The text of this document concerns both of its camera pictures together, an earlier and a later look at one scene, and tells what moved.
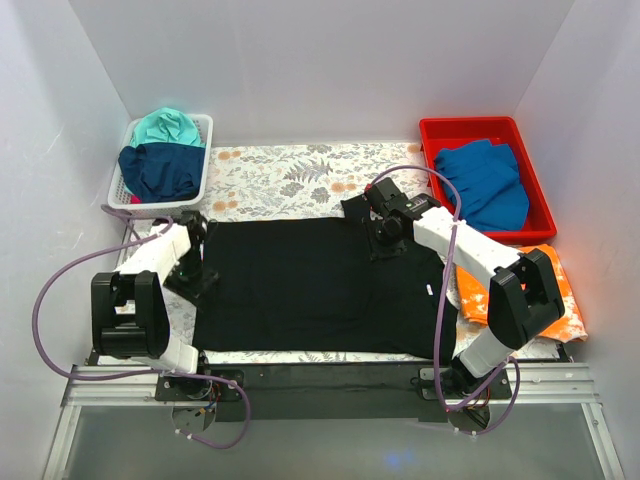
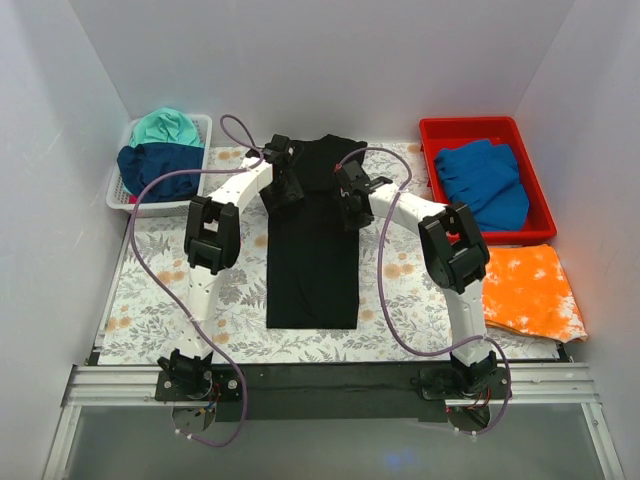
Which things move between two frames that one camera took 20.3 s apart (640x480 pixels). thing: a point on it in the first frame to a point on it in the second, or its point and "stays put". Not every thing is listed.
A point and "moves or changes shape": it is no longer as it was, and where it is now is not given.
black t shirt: x=312 y=285 moves or changes shape
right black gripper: x=388 y=247 to x=356 y=211
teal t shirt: x=166 y=125 stays put
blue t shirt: x=493 y=196 stays put
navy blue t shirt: x=165 y=171 stays put
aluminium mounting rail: x=565 y=385 stays put
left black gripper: x=192 y=286 to x=286 y=187
